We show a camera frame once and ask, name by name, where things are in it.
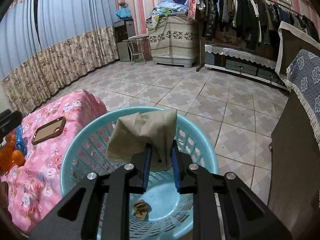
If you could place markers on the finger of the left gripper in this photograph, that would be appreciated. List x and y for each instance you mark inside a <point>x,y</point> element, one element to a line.
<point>9,121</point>

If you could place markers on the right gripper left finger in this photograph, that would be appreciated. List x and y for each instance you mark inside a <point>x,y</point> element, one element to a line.
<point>98,206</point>

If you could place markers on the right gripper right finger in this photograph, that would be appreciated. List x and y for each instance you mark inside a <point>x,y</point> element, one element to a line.
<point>223,206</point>

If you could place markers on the blue plastic bag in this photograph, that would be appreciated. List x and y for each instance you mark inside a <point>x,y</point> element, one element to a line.
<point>20,142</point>

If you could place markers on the brown paper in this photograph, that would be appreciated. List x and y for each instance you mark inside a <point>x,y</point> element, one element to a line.
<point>141,209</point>

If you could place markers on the beige paper napkin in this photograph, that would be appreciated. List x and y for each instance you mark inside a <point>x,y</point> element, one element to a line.
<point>133,132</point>

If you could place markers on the orange mandarin fruit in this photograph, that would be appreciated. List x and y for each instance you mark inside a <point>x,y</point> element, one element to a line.
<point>18,158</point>

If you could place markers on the brown phone case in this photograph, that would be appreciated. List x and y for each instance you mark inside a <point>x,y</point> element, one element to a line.
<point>49,130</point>

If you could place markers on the pink floral tablecloth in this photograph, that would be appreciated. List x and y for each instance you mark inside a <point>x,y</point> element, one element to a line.
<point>34,188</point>

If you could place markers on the turquoise plastic laundry basket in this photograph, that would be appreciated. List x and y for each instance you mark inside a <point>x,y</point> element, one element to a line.
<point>160,212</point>

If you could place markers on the blue floral curtain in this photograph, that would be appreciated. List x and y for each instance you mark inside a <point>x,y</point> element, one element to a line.
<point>48,44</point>

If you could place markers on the grey water dispenser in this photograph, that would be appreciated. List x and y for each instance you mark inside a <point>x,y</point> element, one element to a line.
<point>123,30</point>

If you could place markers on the small metal stool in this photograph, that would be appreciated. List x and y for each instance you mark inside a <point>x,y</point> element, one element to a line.
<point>136,46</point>

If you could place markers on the blue lace sofa cover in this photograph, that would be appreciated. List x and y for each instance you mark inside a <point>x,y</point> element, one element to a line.
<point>302,76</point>

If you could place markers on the low lace covered shelf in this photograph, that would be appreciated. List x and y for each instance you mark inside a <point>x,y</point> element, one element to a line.
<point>242,64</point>

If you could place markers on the blue covered potted plant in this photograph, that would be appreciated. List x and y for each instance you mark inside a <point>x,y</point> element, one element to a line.
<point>123,13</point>

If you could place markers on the cloth covered cabinet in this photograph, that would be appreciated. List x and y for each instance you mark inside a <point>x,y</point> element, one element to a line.
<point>174,41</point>

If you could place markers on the clothes rack with garments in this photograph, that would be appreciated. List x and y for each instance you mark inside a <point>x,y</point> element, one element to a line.
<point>249,25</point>

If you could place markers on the pile of clothes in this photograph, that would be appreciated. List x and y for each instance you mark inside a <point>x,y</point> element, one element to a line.
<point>166,7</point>

